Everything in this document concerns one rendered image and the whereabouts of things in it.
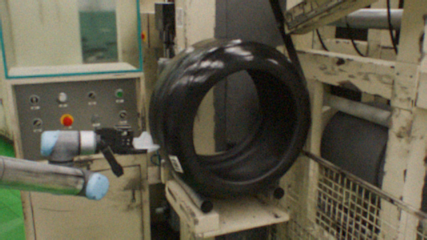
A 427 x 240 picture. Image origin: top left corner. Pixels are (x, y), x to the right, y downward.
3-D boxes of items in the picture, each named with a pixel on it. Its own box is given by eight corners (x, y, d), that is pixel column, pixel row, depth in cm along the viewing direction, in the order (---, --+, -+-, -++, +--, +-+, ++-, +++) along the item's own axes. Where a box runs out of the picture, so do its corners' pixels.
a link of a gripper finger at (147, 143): (163, 135, 138) (135, 135, 134) (161, 153, 139) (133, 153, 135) (161, 133, 141) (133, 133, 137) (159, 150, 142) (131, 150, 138)
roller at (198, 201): (170, 167, 172) (180, 164, 174) (171, 177, 174) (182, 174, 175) (200, 203, 141) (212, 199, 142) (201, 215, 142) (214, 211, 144)
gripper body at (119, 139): (136, 131, 133) (97, 131, 128) (134, 157, 135) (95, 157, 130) (131, 125, 140) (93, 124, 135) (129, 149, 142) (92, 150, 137)
